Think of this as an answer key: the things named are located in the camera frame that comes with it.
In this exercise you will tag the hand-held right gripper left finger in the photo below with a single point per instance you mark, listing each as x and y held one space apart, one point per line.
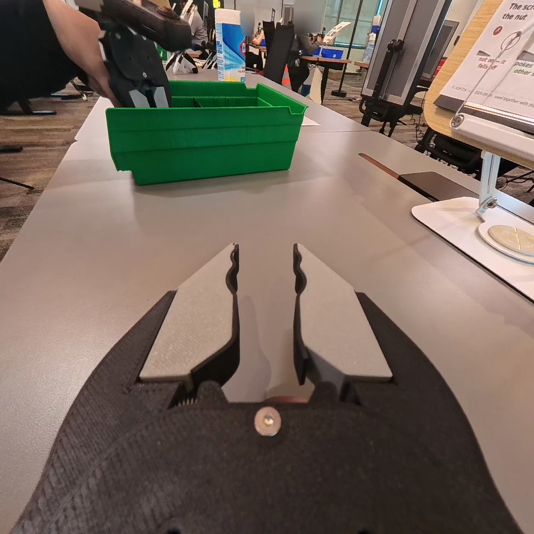
196 325

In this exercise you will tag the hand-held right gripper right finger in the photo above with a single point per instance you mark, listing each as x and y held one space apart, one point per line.
338 333

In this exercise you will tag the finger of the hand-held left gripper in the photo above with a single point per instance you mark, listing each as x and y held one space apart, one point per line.
138 99
160 98

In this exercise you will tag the green plastic bin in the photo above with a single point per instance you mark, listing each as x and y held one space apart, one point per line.
200 150

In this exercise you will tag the person's left forearm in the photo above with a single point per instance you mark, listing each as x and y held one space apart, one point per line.
25 41

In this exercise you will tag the grey desk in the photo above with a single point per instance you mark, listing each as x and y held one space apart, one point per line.
125 250

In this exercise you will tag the person's left hand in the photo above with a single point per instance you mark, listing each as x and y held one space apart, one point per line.
96 71

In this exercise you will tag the blue white wipes canister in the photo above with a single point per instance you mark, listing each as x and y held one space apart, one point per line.
229 50

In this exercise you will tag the black office chair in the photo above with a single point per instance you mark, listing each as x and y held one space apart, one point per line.
459 150
278 50

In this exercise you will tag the orange traffic cone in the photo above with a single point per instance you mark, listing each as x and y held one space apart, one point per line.
287 79

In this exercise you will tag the white paper sheet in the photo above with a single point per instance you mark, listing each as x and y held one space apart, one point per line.
311 120

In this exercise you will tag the white document stand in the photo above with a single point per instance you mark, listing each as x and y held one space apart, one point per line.
450 225

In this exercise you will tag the wooden top table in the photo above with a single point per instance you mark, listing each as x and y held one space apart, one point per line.
329 61

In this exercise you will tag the blue plastic bin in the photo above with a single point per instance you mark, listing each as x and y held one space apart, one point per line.
331 52

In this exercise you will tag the dark flat panel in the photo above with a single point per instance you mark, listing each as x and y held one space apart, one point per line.
438 185

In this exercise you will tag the round pale disc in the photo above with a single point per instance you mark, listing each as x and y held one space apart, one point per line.
509 240

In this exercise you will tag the clear spray bottle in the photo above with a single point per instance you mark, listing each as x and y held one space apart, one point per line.
369 50

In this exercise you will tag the grey panel on black stand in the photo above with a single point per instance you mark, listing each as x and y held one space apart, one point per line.
400 50

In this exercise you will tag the instruction sheet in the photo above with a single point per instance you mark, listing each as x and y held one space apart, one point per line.
500 62

